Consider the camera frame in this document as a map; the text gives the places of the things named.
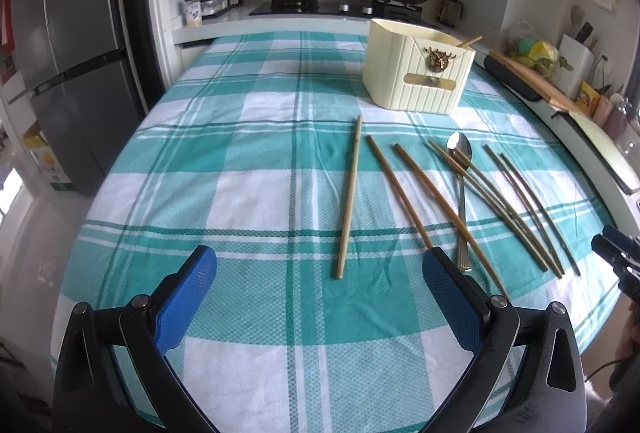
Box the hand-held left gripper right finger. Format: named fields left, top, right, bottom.
left=422, top=247, right=588, bottom=433

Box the pink cup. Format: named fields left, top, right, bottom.
left=592, top=95, right=616, bottom=124

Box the silver metal spoon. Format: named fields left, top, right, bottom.
left=446, top=131, right=473, bottom=272

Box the row of wooden chopsticks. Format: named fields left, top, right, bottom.
left=334, top=115, right=582, bottom=301

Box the plastic bag with yellow sponges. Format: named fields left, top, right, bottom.
left=507, top=20, right=561, bottom=76

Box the grey refrigerator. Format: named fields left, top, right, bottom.
left=10, top=0, right=146, bottom=196

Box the black gas stove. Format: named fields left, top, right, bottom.
left=248, top=0, right=423, bottom=21

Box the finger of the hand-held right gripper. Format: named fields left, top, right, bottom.
left=602, top=224, right=640, bottom=264
left=591, top=235, right=640, bottom=301

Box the wooden cutting board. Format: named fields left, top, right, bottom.
left=487, top=50, right=583, bottom=116

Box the black cable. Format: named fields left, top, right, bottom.
left=582, top=358, right=636, bottom=381

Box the white knife holder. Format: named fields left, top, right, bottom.
left=557, top=5, right=599, bottom=98

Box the cream flat board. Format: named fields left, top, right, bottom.
left=552, top=110, right=640, bottom=194

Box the yellow cardboard box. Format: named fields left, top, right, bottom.
left=22, top=133, right=71, bottom=192

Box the cream ribbed utensil holder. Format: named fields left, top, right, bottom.
left=362, top=19, right=477, bottom=116

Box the yellow snack packet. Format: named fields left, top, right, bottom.
left=575, top=82, right=601, bottom=114

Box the teal plaid tablecloth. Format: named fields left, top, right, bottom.
left=50, top=30, right=618, bottom=433

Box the black flat tray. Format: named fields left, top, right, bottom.
left=482, top=55, right=543, bottom=101

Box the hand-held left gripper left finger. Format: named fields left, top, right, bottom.
left=52, top=245, right=218, bottom=433

